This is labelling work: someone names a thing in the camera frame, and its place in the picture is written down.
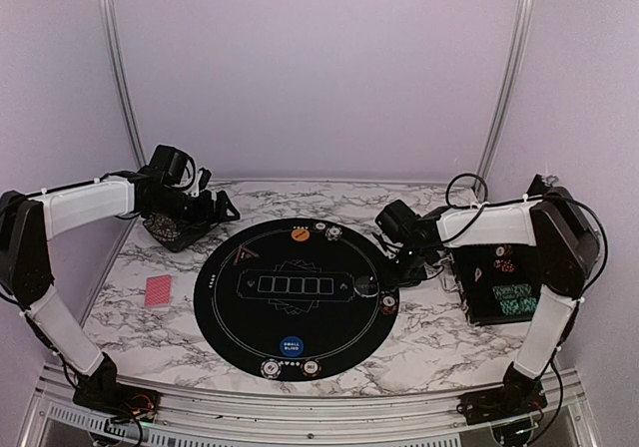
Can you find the black floral patterned pouch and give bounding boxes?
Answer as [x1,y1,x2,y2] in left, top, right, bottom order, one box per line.
[143,216,215,252]

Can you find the round black poker mat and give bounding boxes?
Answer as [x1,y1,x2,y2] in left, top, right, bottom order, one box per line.
[194,218,399,382]

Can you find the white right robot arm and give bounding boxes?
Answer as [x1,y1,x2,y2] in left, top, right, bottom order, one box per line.
[375,187,608,415]

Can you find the red triangular all-in marker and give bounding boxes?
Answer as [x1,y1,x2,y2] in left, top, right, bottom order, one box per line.
[234,246,260,265]

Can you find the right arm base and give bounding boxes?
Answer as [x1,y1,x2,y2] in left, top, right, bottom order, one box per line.
[456,385,548,444]

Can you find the blue small blind button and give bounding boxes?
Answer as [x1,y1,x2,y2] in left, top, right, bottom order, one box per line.
[280,336,305,358]

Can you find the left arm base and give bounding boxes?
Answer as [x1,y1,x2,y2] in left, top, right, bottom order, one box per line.
[73,370,160,423]

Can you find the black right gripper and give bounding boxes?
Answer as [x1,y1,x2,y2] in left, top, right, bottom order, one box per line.
[375,244,431,291]

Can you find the black dealer button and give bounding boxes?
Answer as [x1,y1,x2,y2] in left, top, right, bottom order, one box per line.
[353,275,380,298]

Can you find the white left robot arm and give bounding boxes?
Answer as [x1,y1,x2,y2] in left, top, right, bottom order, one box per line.
[1,145,241,412]

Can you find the red playing card deck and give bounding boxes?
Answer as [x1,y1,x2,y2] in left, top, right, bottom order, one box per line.
[145,274,173,308]

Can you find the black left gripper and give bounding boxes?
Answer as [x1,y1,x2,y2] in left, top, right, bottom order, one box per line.
[148,188,239,237]

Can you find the orange big blind button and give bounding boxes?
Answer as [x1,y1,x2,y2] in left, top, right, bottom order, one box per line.
[291,227,311,242]

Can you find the black poker chip case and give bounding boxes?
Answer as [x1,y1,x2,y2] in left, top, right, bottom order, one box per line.
[444,175,600,326]

